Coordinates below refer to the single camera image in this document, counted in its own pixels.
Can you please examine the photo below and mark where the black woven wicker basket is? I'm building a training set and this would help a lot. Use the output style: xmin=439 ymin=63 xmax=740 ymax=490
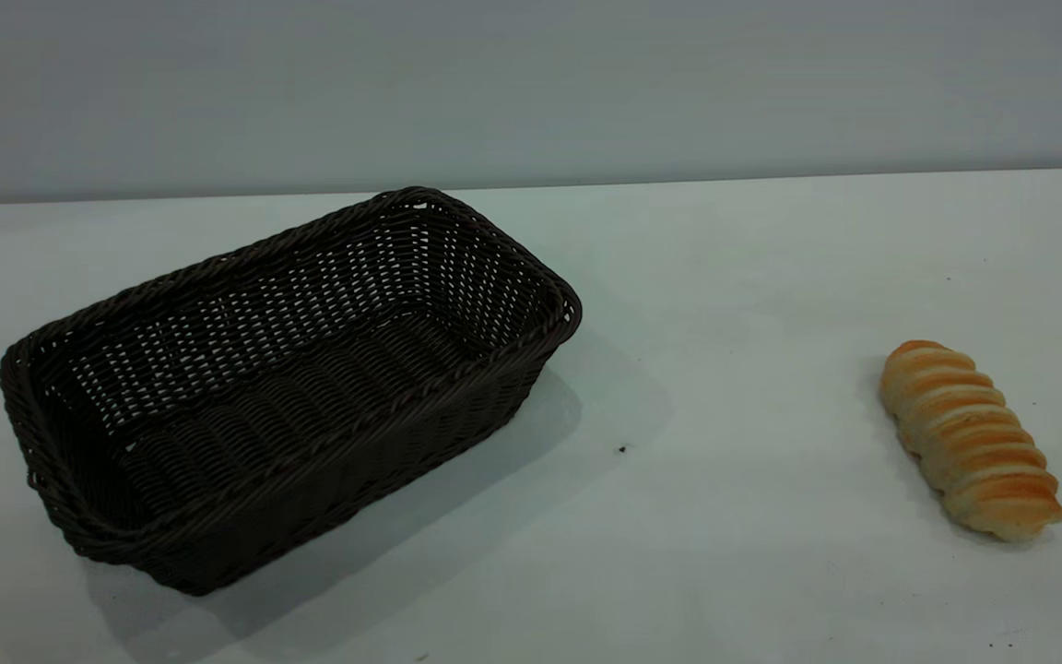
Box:
xmin=0 ymin=186 xmax=583 ymax=596

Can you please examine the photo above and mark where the golden ridged bread roll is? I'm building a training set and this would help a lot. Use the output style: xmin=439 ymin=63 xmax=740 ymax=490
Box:
xmin=879 ymin=339 xmax=1062 ymax=543

